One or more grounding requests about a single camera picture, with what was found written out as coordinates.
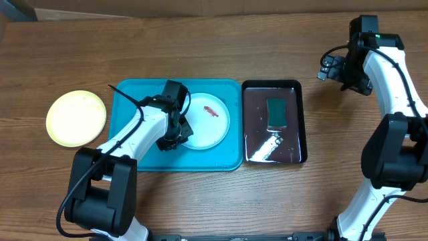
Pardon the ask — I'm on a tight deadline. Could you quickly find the yellow plate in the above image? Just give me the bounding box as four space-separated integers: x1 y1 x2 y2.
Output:
45 90 107 147

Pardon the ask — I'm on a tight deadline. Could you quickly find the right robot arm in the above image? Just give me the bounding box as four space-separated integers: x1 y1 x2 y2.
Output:
318 15 427 240

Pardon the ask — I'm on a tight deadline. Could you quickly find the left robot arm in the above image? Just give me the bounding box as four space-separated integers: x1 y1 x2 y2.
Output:
56 80 193 240

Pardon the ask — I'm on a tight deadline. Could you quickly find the brown cardboard backdrop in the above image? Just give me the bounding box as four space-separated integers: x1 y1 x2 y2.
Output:
27 0 427 17

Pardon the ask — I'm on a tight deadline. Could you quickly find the teal plastic tray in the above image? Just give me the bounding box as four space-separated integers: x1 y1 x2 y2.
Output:
108 78 243 172

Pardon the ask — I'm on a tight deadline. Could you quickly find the black water tray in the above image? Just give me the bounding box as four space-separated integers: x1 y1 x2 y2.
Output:
241 80 308 165

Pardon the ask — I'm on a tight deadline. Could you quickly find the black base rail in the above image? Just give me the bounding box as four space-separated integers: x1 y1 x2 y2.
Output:
148 232 333 241

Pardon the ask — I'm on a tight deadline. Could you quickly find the light blue plate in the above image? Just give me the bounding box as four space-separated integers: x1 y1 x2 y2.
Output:
183 93 230 150

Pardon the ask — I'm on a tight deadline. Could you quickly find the green sponge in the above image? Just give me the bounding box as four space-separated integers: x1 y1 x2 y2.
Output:
266 98 287 129

